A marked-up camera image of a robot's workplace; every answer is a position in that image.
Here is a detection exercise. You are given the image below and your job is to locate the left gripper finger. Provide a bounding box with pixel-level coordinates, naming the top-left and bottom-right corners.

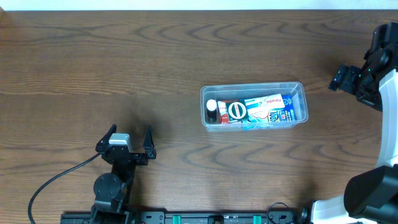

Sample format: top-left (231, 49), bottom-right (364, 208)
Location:
top-left (95, 124), bottom-right (117, 153)
top-left (143, 126), bottom-right (157, 159)

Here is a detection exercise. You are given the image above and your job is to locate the blue Kool Fever box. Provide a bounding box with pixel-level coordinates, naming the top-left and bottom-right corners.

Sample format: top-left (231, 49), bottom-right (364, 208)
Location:
top-left (241, 95), bottom-right (297, 124)

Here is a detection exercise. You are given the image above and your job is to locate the dark bottle white cap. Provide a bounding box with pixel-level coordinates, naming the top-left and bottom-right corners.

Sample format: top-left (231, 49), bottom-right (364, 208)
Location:
top-left (206, 99), bottom-right (218, 123)

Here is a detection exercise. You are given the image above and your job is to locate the red Panadol ActiFast box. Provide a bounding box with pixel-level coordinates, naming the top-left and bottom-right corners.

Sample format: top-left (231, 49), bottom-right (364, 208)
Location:
top-left (217, 101), bottom-right (229, 124)

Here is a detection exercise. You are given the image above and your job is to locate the white Panadol box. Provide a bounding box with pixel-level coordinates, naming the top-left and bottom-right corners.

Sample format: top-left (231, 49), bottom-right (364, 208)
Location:
top-left (244, 93), bottom-right (285, 115)

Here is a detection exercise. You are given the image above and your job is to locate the green square box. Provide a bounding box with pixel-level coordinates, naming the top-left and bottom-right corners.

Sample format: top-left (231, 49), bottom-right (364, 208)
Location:
top-left (226, 100), bottom-right (249, 123)

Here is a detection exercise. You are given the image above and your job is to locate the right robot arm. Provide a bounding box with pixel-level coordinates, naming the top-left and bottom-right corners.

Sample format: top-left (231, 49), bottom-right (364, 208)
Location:
top-left (302, 22), bottom-right (397, 223)

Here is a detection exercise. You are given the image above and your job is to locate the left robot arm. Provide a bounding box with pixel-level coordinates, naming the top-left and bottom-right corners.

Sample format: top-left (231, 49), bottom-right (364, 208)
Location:
top-left (90, 124), bottom-right (157, 224)

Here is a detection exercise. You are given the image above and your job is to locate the clear plastic container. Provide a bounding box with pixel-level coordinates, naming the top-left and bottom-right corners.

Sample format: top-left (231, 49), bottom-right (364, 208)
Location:
top-left (200, 82), bottom-right (308, 132)

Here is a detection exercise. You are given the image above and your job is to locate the black mounting rail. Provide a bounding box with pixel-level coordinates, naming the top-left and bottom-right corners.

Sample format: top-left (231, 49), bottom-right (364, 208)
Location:
top-left (60, 202), bottom-right (310, 224)

